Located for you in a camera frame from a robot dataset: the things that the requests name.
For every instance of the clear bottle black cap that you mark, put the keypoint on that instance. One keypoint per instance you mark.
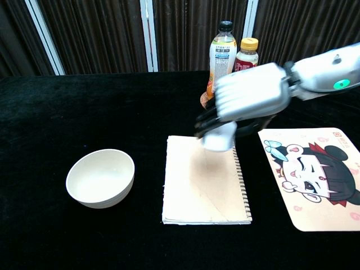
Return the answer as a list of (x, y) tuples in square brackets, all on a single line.
[(222, 56)]

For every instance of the cartoon girl mouse pad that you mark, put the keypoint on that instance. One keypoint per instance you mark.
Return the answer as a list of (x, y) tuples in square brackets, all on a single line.
[(315, 180)]

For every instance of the white metal frame post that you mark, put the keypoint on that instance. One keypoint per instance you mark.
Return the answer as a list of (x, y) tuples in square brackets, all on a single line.
[(250, 17), (149, 36), (45, 36)]

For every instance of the red label bottle yellow cap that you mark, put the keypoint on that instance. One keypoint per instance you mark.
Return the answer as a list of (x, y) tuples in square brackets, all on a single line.
[(247, 60)]

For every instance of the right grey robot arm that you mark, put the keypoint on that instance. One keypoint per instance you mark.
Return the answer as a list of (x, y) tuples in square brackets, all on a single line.
[(323, 73)]

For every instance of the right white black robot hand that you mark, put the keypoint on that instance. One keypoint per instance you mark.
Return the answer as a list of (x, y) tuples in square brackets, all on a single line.
[(250, 90)]

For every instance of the beige spiral notebook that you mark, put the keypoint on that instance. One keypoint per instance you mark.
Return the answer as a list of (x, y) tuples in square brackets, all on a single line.
[(202, 188)]

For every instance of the black velvet tablecloth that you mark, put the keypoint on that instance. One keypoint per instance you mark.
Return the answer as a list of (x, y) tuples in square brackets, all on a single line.
[(84, 112)]

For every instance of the orange woven round coaster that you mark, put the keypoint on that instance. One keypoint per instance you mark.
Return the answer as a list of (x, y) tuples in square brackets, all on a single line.
[(203, 101)]

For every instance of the dark brown pleated curtain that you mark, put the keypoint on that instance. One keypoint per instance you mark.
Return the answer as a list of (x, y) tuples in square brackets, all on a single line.
[(303, 28), (182, 36), (17, 42), (98, 36)]

